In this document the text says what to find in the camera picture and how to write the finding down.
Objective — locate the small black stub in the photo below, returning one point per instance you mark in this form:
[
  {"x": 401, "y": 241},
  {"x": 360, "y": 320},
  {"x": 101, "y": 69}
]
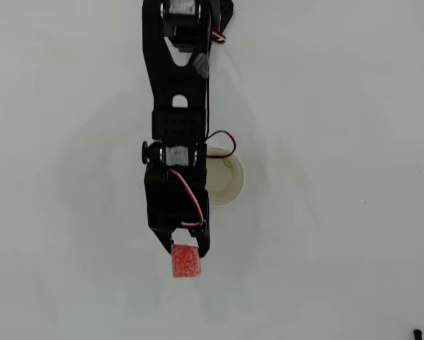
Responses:
[{"x": 417, "y": 334}]

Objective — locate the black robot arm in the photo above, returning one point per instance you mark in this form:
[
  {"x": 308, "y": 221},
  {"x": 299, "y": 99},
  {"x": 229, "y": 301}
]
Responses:
[{"x": 180, "y": 88}]

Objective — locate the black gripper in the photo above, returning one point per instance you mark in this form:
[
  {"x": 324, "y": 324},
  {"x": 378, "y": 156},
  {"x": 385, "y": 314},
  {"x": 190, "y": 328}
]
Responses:
[{"x": 162, "y": 220}]

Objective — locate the tan ribbed paper cup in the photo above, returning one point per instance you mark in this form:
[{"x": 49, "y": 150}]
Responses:
[{"x": 226, "y": 177}]

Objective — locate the red foam cube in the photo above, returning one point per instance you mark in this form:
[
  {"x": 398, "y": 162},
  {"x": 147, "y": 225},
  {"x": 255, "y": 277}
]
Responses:
[{"x": 186, "y": 262}]

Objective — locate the clear tape piece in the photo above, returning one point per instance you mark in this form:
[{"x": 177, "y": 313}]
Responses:
[{"x": 201, "y": 65}]

